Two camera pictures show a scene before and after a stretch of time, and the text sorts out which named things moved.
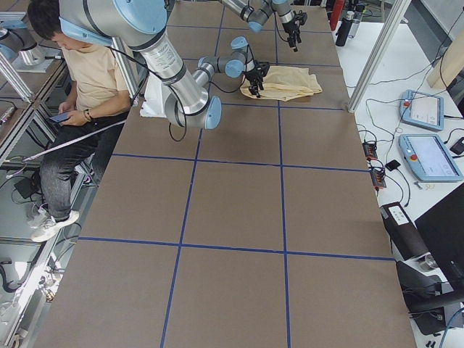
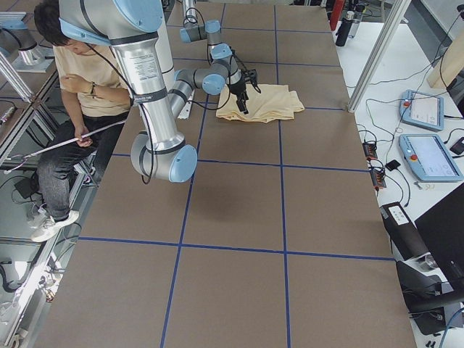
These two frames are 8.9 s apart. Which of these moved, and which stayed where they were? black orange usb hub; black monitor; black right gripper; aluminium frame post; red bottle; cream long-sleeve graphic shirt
Moved: black right gripper; cream long-sleeve graphic shirt
Stayed: aluminium frame post; black orange usb hub; red bottle; black monitor
